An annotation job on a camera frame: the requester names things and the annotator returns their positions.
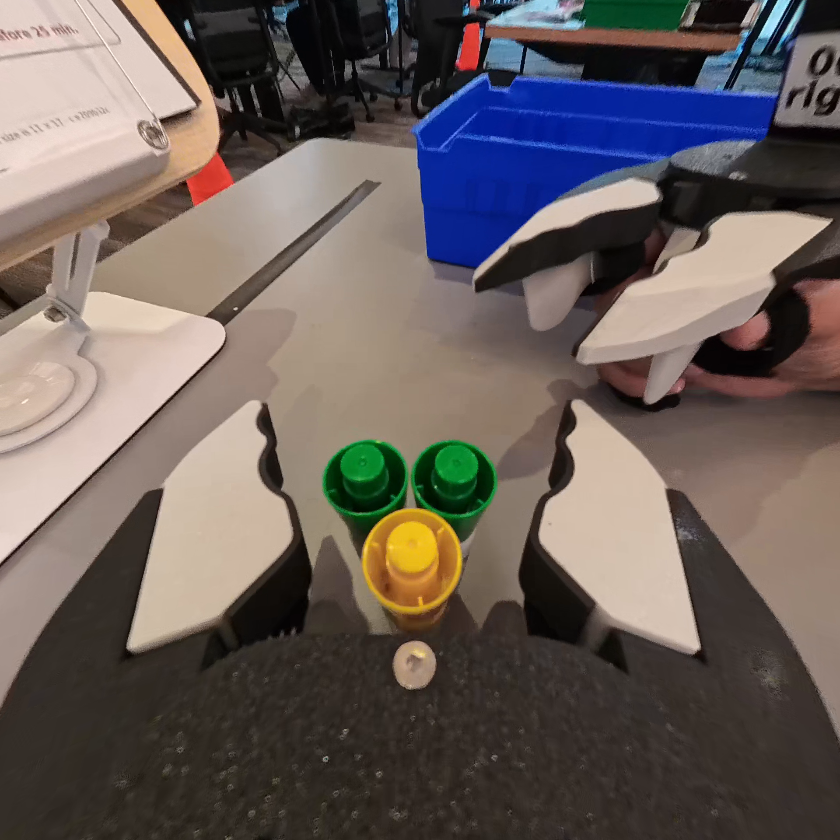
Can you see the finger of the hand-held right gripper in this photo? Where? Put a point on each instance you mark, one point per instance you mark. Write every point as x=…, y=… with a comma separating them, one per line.
x=709, y=282
x=577, y=223

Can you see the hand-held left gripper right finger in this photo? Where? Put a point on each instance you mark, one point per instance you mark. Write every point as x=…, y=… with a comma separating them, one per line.
x=617, y=544

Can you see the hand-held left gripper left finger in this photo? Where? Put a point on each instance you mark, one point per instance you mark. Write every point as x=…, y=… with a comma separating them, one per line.
x=210, y=538

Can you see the green dry erase marker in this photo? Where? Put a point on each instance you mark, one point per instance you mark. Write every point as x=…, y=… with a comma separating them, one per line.
x=364, y=472
x=454, y=472

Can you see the yellow highlighter marker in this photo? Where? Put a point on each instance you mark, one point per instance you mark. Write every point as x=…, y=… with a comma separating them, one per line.
x=412, y=558

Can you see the grey desk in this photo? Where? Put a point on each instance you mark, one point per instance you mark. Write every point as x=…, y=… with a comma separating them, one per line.
x=394, y=328

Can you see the person's right hand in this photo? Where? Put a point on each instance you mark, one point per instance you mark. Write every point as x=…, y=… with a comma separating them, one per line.
x=827, y=328

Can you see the wooden work table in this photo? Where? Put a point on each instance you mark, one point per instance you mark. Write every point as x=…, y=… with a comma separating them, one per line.
x=623, y=39

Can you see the black office chair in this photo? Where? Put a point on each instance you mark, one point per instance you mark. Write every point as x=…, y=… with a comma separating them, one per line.
x=439, y=65
x=236, y=59

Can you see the orange traffic cone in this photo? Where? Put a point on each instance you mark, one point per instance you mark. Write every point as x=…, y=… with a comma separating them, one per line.
x=469, y=39
x=210, y=177

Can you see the green bin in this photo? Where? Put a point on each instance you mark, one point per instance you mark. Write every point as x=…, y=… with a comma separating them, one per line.
x=630, y=13

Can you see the printed instruction sheet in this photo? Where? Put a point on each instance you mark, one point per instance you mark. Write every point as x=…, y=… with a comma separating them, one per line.
x=65, y=85

